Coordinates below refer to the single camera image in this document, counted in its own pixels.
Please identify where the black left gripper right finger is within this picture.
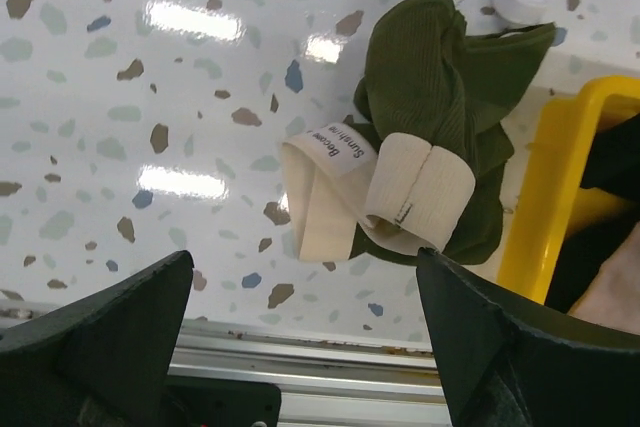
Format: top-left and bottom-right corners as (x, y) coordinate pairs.
(416, 248), (639, 426)

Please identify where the pink beige underwear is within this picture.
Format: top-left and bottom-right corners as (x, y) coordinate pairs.
(569, 244), (639, 335)

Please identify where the olive green underwear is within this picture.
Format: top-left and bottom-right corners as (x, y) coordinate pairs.
(281, 0), (556, 265)

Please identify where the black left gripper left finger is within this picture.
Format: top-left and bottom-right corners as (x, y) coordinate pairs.
(1, 250), (194, 426)

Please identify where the black underwear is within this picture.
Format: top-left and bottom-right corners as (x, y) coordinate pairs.
(544, 114), (640, 316)

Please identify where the yellow plastic tray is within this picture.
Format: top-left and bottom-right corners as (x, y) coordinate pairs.
(497, 76), (639, 304)

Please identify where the aluminium rail base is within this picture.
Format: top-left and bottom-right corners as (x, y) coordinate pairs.
(0, 299), (451, 427)

